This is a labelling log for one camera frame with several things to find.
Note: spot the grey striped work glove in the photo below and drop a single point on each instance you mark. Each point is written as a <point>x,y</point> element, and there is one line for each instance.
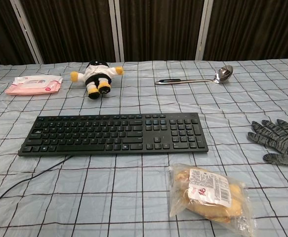
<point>279,138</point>

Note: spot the dark ribbed partition panel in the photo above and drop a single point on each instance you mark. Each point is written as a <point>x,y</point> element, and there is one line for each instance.
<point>72,27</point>
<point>255,27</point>
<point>0,29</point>
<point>161,27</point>

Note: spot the black white plush doll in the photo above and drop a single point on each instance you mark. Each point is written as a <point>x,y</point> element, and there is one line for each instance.
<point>98,74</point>

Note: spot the black computer keyboard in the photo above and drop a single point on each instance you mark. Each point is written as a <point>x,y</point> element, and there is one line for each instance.
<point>138,134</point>

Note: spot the bagged bread with label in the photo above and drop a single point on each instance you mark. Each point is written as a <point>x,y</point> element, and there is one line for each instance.
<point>208,195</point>

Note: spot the stainless steel ladle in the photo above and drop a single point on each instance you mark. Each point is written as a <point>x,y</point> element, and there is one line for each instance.
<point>222,72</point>

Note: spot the blue checked tablecloth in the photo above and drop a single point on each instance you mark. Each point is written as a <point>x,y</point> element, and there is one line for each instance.
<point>134,187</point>

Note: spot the pink wet wipes pack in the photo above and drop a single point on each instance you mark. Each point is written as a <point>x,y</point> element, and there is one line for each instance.
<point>32,86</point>

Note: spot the white partition frame post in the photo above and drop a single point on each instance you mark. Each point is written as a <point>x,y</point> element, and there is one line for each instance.
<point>26,32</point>
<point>119,29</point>
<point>204,29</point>

